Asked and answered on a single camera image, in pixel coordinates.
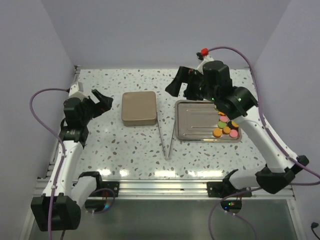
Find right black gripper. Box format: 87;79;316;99
165;65;219;103

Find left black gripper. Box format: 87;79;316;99
80;89;113;125

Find gold tin lid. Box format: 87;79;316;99
121;91;157;119

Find metal tongs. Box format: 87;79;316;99
157;112;176;161

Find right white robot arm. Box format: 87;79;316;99
165;60;309;197

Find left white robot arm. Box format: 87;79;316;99
30;89;114;234

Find gold cookie tin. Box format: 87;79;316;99
122;117;158;127

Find silver metal tray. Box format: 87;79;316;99
175;100;242;143

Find green macaron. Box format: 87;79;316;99
217;121;227;129

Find orange sandwich cookie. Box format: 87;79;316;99
212;128;223;138

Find pink macaron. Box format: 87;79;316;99
229;129;239;139

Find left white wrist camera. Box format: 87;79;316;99
68;81;87;100

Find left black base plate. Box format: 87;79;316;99
92;181;120;198

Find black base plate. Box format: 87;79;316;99
92;181;120;198
206;181;246;199

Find aluminium rail frame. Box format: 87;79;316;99
33;179;295;200

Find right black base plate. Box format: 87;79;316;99
206;181;246;199

